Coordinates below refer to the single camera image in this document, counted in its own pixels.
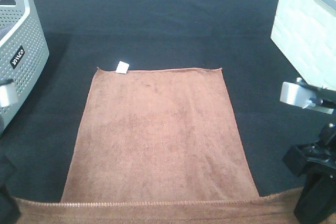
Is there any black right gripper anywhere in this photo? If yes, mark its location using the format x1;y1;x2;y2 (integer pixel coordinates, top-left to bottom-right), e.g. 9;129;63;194
282;123;335;223

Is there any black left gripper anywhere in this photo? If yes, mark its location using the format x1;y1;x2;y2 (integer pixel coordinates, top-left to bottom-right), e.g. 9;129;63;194
1;153;20;224

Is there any brown microfiber towel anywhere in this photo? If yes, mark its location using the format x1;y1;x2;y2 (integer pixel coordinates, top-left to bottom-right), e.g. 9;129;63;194
17;68;300;223

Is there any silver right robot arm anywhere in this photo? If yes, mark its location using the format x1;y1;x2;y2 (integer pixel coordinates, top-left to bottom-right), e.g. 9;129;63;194
280;78;335;223

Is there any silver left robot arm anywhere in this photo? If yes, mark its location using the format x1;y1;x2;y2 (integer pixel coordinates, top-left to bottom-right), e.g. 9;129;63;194
1;79;20;223

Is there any grey perforated laundry basket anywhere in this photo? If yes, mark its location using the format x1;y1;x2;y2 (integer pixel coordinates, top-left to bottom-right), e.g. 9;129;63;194
1;0;49;131

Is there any white plastic basket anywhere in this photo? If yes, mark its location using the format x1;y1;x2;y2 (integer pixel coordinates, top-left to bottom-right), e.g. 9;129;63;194
271;0;335;90

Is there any black table cloth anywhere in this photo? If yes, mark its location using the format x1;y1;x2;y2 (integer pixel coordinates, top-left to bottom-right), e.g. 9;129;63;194
1;0;335;202

